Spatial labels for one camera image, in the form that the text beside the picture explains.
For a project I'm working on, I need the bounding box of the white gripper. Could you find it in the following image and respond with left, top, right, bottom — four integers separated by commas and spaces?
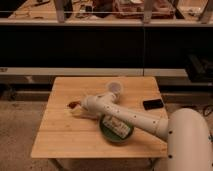
70, 96, 99, 117

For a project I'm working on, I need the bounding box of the black smartphone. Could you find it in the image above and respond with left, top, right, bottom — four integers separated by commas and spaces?
143, 99, 164, 110

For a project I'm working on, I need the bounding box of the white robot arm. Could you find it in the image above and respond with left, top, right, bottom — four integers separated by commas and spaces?
68, 93, 213, 171

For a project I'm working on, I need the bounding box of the red pepper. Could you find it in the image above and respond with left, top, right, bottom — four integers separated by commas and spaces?
67, 101, 81, 109

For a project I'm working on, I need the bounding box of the green plate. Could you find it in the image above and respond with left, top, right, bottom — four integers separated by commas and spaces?
99, 115, 134, 143

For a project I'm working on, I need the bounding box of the dark case at right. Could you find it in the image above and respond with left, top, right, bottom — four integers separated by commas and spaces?
185, 54, 213, 82

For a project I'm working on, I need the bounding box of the white ceramic cup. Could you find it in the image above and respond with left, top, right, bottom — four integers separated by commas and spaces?
107, 82, 123, 98

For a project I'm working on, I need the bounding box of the wooden table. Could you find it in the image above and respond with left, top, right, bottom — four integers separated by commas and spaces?
31, 77, 167, 159

